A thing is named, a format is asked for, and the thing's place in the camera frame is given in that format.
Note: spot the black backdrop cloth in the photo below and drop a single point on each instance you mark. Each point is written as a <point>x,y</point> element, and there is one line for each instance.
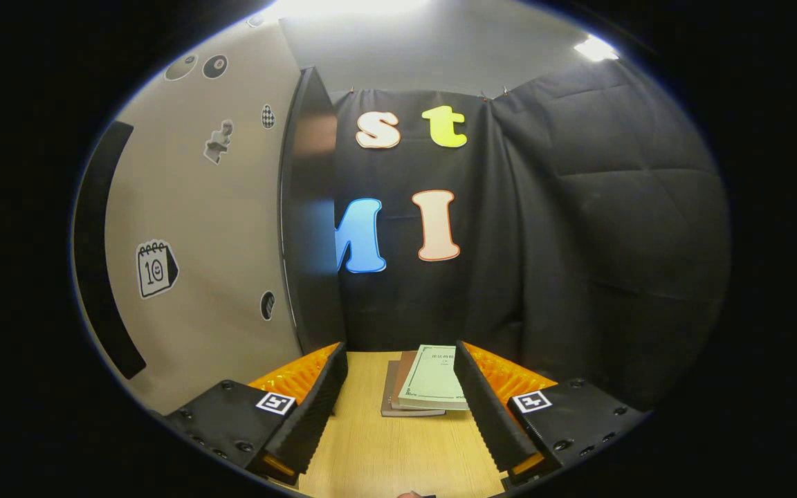
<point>613,228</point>

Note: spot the large ceiling light panel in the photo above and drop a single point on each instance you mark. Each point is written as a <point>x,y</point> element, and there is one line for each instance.
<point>343,5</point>

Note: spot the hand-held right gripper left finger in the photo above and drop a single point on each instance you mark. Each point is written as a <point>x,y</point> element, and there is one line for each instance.
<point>315,408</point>

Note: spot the grey cabinet door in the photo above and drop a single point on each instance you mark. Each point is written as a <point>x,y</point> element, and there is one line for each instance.
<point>232,228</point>

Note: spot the brown book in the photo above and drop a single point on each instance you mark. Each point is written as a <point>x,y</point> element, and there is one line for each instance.
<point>402,380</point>

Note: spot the pale green booklet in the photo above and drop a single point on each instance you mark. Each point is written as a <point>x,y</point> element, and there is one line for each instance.
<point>434,380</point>

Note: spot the small ceiling light panel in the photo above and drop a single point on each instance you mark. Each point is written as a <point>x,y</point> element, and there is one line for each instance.
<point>596,48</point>

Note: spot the dark grey cabinet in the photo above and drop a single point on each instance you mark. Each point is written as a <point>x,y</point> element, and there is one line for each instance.
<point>312,242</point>

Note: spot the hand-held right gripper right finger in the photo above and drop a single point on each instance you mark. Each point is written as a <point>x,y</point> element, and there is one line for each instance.
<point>483,408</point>

